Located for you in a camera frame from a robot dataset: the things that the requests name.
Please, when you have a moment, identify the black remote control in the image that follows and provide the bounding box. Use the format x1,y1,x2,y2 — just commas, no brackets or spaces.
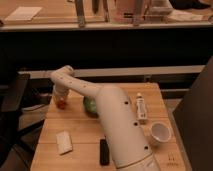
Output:
99,139,110,166

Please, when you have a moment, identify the metal post left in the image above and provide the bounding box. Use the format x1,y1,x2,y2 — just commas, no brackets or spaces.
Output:
75,0,85,27

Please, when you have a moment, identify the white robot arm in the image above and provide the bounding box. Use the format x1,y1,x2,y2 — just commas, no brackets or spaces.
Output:
50,65,161,171

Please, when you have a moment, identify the black chair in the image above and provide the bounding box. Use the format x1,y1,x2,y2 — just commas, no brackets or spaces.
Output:
0,74,30,168

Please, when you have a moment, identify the green ceramic bowl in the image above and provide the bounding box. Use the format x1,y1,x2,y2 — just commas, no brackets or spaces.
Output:
83,97,98,117

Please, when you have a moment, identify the white paper cup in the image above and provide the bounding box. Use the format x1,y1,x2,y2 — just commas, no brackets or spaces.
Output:
149,122,172,146

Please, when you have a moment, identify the metal post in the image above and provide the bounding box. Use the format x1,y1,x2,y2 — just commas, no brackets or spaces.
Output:
75,0,85,27
133,0,143,26

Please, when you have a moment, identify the metal post right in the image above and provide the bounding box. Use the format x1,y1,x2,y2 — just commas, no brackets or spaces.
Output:
133,0,143,26

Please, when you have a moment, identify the white paper sheet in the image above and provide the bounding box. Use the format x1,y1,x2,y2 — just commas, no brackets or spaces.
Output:
5,6,41,21

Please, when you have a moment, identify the dark panel at right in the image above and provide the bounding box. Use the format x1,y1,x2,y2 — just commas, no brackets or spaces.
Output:
173,56,213,171

